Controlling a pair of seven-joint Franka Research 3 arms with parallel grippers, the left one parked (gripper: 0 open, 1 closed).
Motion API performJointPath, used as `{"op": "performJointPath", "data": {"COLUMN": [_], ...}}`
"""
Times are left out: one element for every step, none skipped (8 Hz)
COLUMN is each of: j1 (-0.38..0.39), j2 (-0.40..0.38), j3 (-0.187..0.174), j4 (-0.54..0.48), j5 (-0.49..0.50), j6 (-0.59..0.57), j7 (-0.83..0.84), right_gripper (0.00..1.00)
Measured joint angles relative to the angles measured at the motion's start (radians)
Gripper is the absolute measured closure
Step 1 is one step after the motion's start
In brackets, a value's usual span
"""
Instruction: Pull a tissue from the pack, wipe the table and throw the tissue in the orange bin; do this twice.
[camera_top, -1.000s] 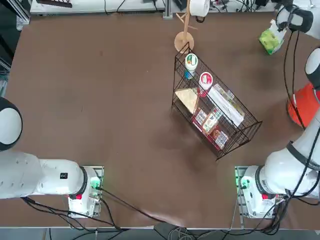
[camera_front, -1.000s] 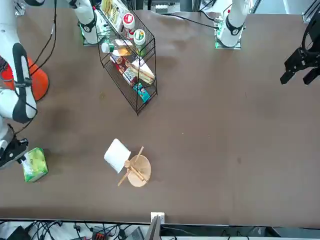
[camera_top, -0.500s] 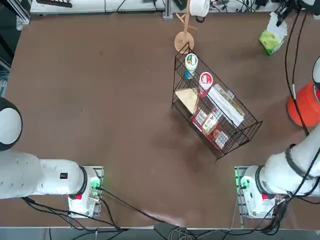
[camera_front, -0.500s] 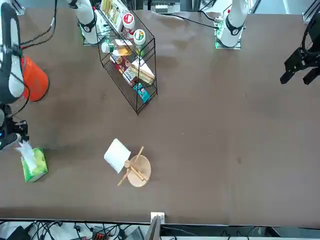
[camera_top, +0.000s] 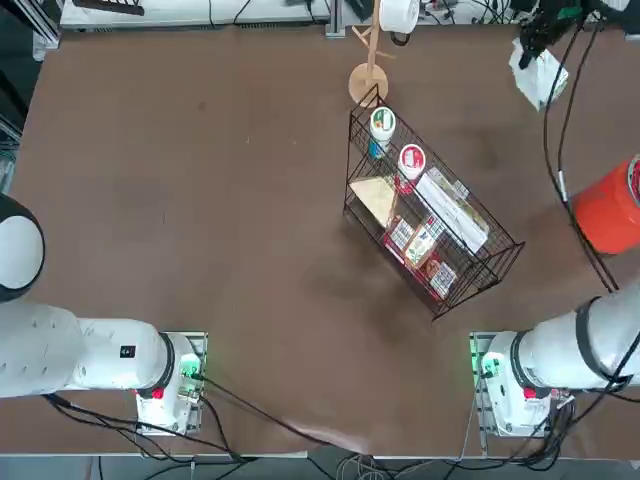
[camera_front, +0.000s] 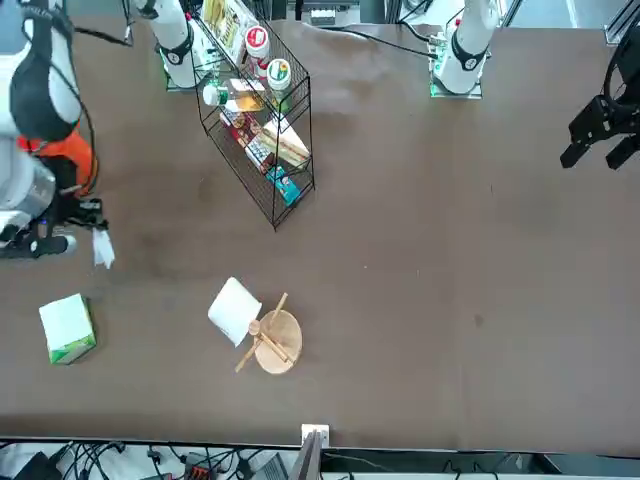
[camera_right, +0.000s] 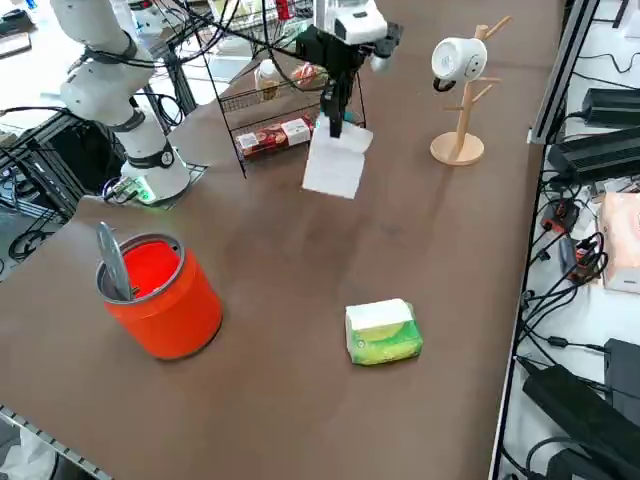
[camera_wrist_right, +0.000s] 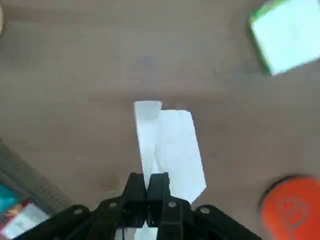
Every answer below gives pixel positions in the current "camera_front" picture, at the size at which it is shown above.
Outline red lid jar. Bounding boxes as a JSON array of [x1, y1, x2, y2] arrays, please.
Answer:
[[243, 25, 272, 81]]

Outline green tissue pack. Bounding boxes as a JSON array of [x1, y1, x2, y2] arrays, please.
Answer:
[[38, 293, 99, 366]]

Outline black wire shelf rack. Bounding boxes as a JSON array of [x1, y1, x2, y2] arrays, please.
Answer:
[[188, 0, 316, 232]]

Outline yellow snack packet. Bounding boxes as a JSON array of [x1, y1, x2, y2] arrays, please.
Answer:
[[201, 0, 250, 65]]

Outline packed triangle sandwich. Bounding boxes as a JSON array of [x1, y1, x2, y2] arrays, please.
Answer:
[[261, 117, 312, 170]]

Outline black cable on table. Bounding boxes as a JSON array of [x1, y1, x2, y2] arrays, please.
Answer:
[[309, 24, 437, 60]]

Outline orange round bin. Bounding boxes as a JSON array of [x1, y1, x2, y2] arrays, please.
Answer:
[[17, 128, 97, 197]]

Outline aluminium camera post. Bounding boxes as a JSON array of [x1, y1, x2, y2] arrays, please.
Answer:
[[287, 423, 331, 480]]

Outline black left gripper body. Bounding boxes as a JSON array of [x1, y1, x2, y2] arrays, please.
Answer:
[[603, 35, 640, 109]]

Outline green lid jar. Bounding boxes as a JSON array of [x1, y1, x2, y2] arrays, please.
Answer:
[[266, 57, 294, 104]]

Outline wooden mug tree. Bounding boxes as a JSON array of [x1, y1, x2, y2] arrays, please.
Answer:
[[234, 292, 304, 376]]

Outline red brown biscuit pack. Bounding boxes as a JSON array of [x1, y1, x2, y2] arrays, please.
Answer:
[[218, 108, 277, 175]]

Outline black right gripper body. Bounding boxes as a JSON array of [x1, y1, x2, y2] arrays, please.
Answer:
[[49, 197, 86, 234]]

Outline white mug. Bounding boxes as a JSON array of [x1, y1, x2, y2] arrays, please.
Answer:
[[207, 276, 264, 349]]

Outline white tissue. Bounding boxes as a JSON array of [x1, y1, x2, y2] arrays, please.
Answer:
[[92, 227, 116, 271]]

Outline teal box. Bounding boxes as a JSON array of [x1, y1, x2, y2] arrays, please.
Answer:
[[264, 166, 302, 206]]

